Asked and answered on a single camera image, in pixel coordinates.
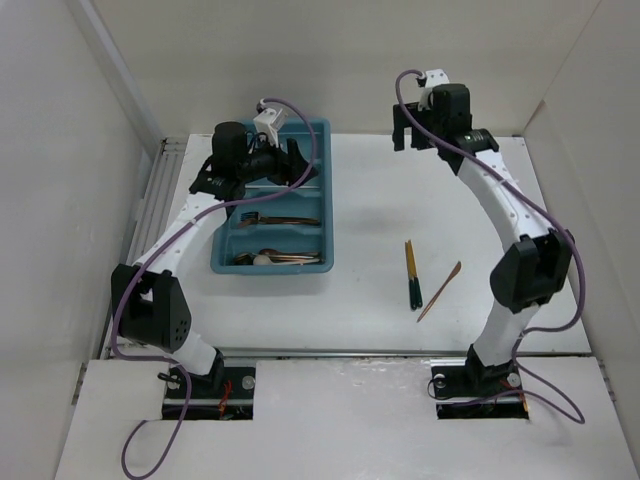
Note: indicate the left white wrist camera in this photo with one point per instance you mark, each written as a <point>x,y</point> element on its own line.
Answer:
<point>268,123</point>

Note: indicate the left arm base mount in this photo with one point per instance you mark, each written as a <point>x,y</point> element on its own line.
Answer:
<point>229,397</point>

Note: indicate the aluminium frame rail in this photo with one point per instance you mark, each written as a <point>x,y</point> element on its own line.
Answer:
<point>157,179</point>

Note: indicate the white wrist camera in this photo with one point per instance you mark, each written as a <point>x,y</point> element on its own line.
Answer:
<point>427,81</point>
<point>268,123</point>

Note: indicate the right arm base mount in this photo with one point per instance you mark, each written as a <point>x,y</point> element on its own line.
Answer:
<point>459,397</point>

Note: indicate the dark wooden spoon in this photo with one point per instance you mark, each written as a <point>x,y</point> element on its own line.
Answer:
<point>274,253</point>

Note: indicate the white plastic spoon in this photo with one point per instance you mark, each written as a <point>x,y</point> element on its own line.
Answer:
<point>264,260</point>

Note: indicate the blue plastic cutlery tray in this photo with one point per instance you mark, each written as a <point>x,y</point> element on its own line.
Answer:
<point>229,241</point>

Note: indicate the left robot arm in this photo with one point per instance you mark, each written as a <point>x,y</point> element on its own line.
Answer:
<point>149,305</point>

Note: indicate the copper fork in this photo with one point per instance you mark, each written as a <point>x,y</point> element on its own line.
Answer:
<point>270,224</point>
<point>251,218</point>

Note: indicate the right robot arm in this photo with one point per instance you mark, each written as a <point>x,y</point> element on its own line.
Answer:
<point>536,254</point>

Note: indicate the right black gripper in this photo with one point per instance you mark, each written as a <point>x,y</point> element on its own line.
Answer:
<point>397,134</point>

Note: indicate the gold green-handled chopstick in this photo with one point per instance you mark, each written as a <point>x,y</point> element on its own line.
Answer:
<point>417,301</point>
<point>410,277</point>

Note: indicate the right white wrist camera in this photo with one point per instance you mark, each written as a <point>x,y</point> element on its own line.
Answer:
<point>427,81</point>

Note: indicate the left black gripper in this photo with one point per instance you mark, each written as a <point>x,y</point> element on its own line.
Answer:
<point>287,167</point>

